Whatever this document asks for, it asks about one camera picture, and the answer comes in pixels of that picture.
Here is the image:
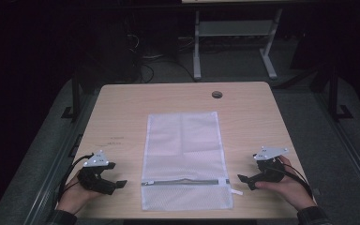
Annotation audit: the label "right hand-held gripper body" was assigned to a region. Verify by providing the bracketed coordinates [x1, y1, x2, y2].
[253, 145, 290, 184]

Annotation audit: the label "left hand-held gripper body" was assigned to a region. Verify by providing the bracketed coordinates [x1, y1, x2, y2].
[77, 150, 117, 196]

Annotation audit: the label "white mesh laundry bag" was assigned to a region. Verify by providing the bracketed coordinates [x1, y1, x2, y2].
[141, 111, 245, 212]

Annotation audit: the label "person's left hand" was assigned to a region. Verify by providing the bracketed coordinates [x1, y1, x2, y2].
[56, 175, 103, 216]

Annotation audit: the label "person's right hand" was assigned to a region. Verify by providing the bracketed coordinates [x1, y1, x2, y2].
[255, 155, 317, 212]

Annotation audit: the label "black metal stand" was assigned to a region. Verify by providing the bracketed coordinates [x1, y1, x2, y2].
[61, 77, 83, 122]
[326, 65, 354, 122]

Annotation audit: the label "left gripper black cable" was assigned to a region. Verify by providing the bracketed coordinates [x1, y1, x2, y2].
[57, 152, 95, 203]

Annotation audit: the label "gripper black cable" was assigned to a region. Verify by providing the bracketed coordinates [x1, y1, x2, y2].
[57, 152, 95, 203]
[270, 162, 314, 199]

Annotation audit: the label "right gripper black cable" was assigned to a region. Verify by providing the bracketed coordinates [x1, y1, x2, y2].
[270, 162, 314, 199]

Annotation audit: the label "aluminium rail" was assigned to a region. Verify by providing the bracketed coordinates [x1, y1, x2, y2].
[311, 90, 360, 204]
[22, 89, 100, 225]

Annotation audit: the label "floor cables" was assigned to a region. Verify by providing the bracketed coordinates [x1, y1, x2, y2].
[125, 32, 198, 84]

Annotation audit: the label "white metal desk frame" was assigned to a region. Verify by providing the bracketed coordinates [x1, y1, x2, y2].
[192, 8, 284, 81]

